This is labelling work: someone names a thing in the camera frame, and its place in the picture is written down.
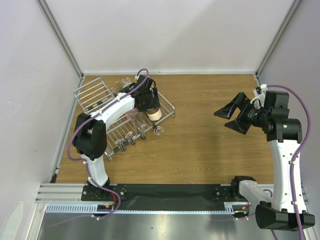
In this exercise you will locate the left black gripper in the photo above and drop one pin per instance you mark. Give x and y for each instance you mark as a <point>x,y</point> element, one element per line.
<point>154,102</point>

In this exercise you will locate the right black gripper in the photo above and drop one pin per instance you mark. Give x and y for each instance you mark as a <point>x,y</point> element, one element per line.
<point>241,114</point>

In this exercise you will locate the steel tumbler cup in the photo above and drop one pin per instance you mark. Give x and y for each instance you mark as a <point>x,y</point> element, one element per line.
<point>154,114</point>

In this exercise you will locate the clear faceted glass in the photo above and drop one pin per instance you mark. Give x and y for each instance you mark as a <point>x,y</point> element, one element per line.
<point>136,115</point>

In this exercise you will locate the teal ceramic mug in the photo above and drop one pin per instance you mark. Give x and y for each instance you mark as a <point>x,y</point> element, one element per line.
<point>127,88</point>

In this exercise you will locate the orange mug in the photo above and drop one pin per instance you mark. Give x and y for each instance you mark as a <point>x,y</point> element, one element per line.
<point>127,116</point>

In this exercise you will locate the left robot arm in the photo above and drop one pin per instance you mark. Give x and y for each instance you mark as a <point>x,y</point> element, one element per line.
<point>90,133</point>

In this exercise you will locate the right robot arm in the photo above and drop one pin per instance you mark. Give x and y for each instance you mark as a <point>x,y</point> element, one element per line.
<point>284,210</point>

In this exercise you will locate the silver wire dish rack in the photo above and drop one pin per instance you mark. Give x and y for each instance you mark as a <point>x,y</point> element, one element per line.
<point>95,95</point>

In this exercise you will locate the white cable duct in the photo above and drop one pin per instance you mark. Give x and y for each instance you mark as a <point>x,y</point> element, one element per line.
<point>226,208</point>

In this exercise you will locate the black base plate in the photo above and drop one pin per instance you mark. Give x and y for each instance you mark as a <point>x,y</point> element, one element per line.
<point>194,196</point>

